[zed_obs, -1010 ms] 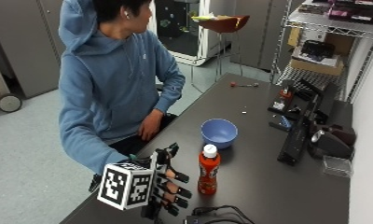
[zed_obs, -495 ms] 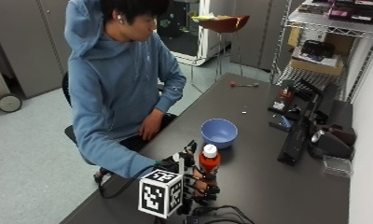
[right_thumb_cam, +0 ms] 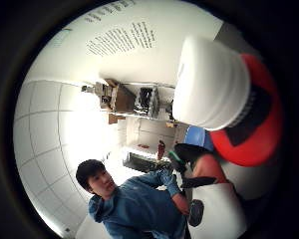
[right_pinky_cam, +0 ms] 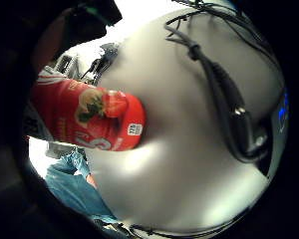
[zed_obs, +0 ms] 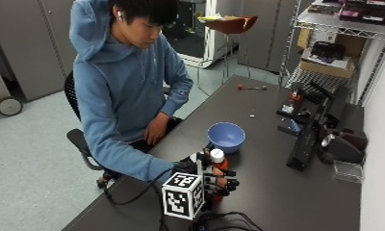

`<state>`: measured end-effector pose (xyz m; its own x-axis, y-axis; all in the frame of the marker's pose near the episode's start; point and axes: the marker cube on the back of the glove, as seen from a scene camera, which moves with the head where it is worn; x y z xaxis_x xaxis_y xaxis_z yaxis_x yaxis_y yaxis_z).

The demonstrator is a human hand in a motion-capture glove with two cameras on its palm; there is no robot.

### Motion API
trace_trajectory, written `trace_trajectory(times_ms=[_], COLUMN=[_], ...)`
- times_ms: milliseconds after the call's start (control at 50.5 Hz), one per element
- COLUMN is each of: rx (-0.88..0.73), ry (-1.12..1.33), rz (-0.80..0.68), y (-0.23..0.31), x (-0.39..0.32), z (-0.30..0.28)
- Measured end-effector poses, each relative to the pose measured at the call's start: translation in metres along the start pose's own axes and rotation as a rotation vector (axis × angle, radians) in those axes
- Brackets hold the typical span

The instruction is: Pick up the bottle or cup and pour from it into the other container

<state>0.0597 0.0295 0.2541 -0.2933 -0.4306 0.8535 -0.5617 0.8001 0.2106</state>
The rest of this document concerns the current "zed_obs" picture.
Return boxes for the orange bottle with white cap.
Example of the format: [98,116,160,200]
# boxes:
[207,147,231,204]

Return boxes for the blue bowl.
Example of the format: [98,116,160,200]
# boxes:
[207,121,248,155]

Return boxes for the white cube of black markers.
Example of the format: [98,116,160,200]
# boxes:
[160,171,207,221]

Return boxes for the black office chair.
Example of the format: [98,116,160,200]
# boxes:
[63,70,118,190]

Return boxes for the person in blue hoodie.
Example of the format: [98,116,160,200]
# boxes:
[68,0,195,185]

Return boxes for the black keyboard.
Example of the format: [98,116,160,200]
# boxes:
[285,95,336,171]

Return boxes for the small blue and black device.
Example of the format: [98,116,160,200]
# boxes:
[277,117,305,137]

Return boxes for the black stand with red part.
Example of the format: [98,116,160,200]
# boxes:
[276,86,312,120]

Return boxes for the clear plastic box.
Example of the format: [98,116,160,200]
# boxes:
[333,159,366,185]

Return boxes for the black and silver speaker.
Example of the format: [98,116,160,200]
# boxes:
[318,132,368,165]

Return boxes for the white glass-door cabinet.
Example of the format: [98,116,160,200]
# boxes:
[163,0,232,69]

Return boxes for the cart with grey wheel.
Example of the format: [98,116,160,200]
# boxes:
[0,51,25,117]

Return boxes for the brown bar stool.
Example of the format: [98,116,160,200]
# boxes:
[196,14,260,94]

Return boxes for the cardboard box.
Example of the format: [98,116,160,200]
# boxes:
[299,47,357,79]

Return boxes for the grey metal cabinet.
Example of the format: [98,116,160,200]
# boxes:
[0,0,79,103]

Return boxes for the black device on white paper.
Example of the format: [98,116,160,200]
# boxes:
[309,40,348,64]

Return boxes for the black cable bundle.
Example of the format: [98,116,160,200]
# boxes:
[192,211,264,231]

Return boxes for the black glove cable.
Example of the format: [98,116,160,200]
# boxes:
[102,167,177,231]

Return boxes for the red-handled screwdriver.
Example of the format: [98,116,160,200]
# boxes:
[236,84,268,91]

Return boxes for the metal wire shelf rack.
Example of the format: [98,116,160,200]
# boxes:
[279,0,385,107]

